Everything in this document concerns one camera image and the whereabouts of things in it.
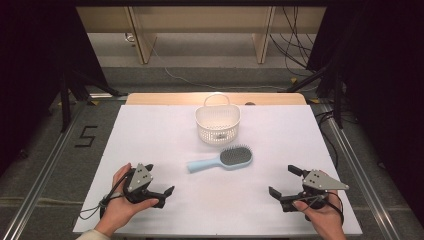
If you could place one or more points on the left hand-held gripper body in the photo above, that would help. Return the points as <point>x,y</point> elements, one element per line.
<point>140,178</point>

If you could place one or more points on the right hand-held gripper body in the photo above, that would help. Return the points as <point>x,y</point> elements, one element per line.
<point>321,181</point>

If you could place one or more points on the light blue hairbrush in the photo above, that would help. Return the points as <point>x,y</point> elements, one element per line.
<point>233,156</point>

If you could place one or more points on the white plastic basket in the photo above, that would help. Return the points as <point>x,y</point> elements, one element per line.
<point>216,133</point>

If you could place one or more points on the person's left hand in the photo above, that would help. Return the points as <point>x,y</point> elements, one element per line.
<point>116,210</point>

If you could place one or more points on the person's right hand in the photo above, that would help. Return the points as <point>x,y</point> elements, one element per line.
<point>328,221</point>

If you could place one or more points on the white table mat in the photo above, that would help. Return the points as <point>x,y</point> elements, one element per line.
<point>216,206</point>

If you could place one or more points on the yellow floor tape piece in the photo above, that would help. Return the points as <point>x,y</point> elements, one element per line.
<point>293,80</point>
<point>314,100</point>
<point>94,102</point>

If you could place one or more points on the black tripod stand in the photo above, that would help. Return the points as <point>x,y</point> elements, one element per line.
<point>65,106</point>
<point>338,106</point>

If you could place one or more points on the dark round table grommet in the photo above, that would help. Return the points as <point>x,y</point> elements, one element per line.
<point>250,103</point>

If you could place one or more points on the white flat strip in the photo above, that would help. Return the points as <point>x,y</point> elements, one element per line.
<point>100,95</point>

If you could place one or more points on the black curtain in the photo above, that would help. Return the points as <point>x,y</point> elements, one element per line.
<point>33,66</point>
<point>383,83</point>

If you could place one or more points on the beige wooden desk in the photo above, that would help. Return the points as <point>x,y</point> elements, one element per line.
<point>200,18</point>

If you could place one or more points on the metal floor rail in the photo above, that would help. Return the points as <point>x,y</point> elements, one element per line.
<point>44,173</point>
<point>359,173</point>

